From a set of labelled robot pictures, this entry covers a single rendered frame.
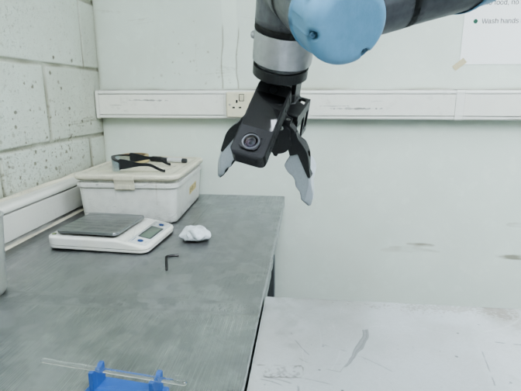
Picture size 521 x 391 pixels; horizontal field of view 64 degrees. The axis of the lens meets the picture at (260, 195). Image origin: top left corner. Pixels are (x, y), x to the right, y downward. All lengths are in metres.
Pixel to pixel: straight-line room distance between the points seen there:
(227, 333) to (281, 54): 0.42
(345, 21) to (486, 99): 1.21
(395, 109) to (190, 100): 0.70
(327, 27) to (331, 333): 0.47
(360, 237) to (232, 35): 0.85
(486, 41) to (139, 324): 1.35
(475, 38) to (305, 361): 1.25
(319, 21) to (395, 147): 1.20
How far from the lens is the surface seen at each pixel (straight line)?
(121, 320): 0.76
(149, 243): 1.03
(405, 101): 1.50
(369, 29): 0.40
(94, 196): 1.30
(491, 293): 1.82
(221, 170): 0.65
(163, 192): 1.22
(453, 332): 0.76
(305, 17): 0.39
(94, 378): 0.59
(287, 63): 0.52
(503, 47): 1.64
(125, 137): 1.66
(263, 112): 0.54
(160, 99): 1.55
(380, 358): 0.66
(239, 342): 0.67
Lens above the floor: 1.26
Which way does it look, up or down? 13 degrees down
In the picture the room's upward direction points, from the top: straight up
